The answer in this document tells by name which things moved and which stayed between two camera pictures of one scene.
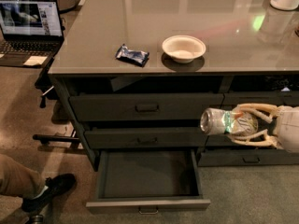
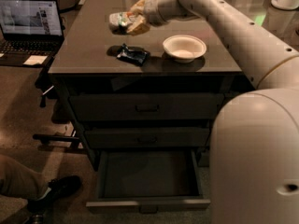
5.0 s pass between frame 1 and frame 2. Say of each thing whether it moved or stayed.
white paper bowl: stayed
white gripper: moved
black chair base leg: stayed
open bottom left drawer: stayed
